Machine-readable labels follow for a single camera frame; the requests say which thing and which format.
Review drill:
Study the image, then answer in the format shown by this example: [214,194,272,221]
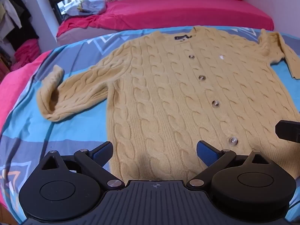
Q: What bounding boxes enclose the yellow cable-knit cardigan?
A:
[36,27,300,182]

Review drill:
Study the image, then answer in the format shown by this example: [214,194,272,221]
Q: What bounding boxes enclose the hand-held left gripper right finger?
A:
[186,141,273,189]

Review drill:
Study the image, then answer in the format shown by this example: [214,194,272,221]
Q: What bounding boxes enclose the hanging dark and white clothes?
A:
[0,0,39,52]

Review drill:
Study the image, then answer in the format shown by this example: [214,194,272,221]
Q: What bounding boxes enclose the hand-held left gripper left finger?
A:
[42,141,125,189]

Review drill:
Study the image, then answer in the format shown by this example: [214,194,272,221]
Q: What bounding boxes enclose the mattress with pink sheet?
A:
[56,0,275,46]

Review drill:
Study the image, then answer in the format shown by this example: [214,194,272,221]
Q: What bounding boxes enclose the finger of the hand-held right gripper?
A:
[275,120,300,143]

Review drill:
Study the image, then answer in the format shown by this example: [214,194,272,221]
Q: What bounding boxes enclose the light blue cloth pile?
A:
[63,0,107,20]

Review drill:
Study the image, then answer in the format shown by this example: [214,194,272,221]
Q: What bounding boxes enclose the pink clothes pile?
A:
[10,39,41,71]

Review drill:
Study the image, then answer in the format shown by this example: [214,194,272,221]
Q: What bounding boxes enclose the pink blanket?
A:
[0,50,55,134]

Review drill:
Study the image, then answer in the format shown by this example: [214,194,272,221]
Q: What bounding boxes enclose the blue geometric patterned bedsheet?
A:
[0,27,300,224]

